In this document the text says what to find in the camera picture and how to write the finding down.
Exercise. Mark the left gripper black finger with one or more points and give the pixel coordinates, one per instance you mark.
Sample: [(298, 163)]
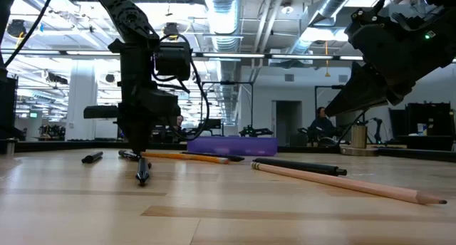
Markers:
[(146, 134), (134, 134)]

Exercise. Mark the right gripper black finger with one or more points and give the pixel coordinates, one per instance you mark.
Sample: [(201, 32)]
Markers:
[(360, 92)]

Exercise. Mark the orange pencil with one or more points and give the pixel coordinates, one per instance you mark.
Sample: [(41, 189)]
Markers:
[(185, 157)]

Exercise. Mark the natural wood pencil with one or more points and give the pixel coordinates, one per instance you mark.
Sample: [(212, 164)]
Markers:
[(349, 183)]

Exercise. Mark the black background robot arm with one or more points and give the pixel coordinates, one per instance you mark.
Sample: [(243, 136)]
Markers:
[(254, 132)]

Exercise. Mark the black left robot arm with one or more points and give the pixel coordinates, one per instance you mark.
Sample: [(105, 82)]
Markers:
[(124, 13)]

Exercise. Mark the purple plastic pencil box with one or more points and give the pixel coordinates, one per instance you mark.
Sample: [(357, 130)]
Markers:
[(231, 145)]

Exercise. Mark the person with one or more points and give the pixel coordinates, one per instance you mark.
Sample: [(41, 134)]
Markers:
[(322, 127), (180, 121)]

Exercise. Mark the black equipment crates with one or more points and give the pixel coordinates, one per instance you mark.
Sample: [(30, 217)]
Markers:
[(427, 117)]

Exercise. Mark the black cabinet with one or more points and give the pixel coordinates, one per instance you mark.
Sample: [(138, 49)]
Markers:
[(9, 106)]

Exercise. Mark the black left wrist camera housing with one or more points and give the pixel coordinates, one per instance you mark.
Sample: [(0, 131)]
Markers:
[(162, 106)]

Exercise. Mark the black aluminium frame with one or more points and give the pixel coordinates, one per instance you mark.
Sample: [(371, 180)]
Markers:
[(71, 145)]

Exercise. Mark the silver spiral ventilation duct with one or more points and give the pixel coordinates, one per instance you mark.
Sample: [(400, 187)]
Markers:
[(335, 3), (222, 20)]

